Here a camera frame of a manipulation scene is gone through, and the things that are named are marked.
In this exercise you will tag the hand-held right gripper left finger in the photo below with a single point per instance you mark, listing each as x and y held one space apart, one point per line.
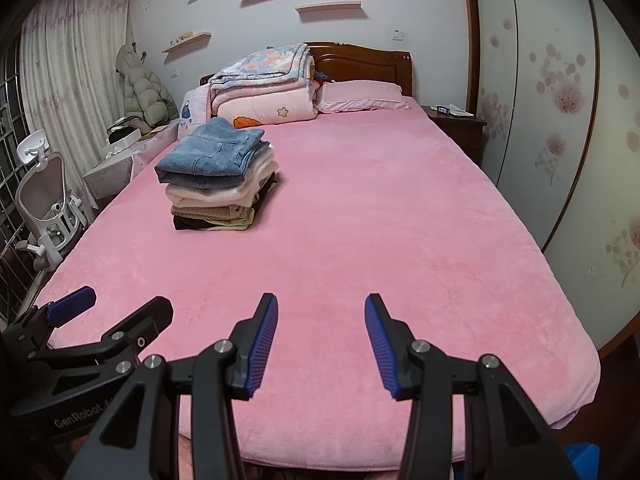
262 350

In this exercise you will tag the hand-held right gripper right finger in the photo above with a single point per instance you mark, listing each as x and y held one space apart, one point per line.
381 350

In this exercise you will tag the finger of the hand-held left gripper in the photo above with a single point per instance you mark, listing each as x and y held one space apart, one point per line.
145 316
70 306

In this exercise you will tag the blue denim jacket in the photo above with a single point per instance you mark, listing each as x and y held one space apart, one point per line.
215 152

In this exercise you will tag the white office chair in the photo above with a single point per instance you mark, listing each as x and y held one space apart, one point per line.
42 190

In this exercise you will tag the folded grey-brown knit garment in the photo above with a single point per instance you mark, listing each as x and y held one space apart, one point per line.
210 211

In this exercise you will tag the folded pale yellow garment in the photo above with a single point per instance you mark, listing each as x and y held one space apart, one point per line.
242 220

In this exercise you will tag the bed with pink sheet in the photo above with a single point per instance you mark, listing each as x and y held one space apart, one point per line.
375 210

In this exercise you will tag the folded cream garment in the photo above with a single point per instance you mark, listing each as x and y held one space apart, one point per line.
262 185

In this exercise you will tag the black and white handbag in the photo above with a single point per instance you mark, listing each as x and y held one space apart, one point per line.
125 132

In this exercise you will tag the pink cushion with blue print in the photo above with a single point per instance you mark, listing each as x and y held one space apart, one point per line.
192 110

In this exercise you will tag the green puffer coat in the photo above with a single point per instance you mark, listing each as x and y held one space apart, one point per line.
145 95

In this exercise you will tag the wooden nightstand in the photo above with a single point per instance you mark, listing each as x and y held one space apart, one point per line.
460 135

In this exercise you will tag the blue plastic stool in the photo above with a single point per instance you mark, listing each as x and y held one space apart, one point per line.
582 460

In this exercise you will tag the white floral curtain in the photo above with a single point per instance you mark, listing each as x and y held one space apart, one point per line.
70 70

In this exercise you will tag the white papers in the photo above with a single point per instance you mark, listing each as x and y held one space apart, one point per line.
452 110

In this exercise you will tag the pink pillow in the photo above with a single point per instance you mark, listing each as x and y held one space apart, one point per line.
360 96

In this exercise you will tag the small blue cloth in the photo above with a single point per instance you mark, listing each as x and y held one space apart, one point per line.
321 77

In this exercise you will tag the folded floral quilt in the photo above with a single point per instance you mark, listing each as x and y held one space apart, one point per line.
265 62

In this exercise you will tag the wooden headboard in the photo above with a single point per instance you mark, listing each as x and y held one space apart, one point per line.
365 62

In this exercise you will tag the floral wardrobe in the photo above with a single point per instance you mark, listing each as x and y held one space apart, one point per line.
550 110

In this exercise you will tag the wooden wall shelf with trinkets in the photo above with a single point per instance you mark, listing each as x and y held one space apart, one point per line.
186 42

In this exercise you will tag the plain wooden wall shelf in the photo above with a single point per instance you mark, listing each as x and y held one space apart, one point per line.
327 7

